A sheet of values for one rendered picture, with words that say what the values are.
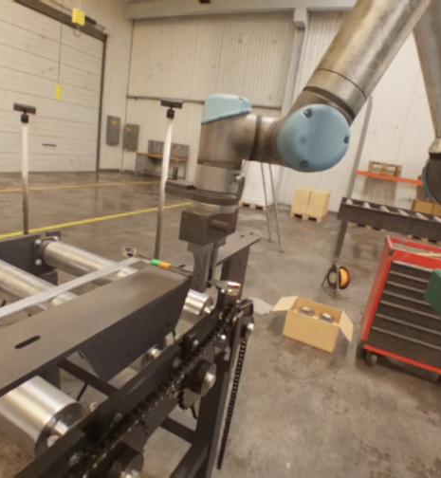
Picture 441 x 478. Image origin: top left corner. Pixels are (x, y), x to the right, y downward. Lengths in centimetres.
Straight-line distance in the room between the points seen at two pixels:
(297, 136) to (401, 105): 1015
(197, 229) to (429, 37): 48
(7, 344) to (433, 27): 73
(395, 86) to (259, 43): 436
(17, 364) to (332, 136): 41
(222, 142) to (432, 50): 37
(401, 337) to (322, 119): 229
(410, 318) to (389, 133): 828
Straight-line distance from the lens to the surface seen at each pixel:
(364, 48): 42
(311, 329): 269
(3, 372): 38
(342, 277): 376
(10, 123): 1080
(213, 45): 1228
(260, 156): 51
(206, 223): 48
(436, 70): 65
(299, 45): 1103
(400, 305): 249
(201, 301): 107
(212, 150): 50
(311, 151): 37
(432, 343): 263
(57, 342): 41
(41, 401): 72
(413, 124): 1045
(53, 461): 60
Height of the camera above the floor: 140
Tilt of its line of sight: 16 degrees down
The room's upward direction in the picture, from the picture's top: 9 degrees clockwise
